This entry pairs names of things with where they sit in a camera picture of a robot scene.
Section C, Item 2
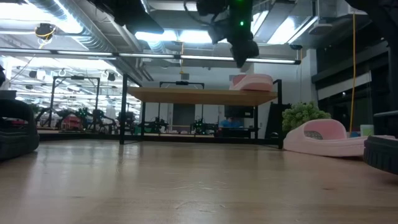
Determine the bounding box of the green and white box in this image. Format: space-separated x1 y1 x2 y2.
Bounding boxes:
359 124 375 137

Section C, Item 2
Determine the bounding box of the green plant in patterned pot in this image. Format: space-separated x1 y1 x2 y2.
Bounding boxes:
281 101 332 134

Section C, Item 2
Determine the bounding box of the dark monitor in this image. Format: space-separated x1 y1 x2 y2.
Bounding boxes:
224 105 254 119

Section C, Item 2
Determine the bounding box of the person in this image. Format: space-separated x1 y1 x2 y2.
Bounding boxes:
218 117 246 129

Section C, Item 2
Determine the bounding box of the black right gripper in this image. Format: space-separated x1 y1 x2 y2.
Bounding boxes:
195 0 261 69

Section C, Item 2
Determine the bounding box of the black slide sandal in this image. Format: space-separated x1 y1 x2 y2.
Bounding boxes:
363 134 398 175
0 98 40 161

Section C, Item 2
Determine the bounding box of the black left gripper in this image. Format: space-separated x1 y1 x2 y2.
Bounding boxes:
88 0 165 35

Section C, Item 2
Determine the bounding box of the wooden shelf with black frame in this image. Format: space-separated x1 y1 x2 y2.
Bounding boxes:
119 73 284 150

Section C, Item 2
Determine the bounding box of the pink slide sandal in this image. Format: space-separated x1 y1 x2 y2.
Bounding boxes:
229 73 274 92
283 118 396 157

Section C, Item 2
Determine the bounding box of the black ceiling cable reel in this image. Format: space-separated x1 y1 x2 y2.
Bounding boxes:
34 22 57 41

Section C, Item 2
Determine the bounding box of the yellow hanging cable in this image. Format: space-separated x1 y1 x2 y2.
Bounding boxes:
349 12 357 134

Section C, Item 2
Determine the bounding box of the black background rig frame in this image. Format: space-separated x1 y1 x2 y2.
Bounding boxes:
159 81 205 125
49 75 101 131

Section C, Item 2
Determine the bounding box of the overhead light bar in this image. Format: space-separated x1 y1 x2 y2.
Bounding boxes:
0 47 302 65

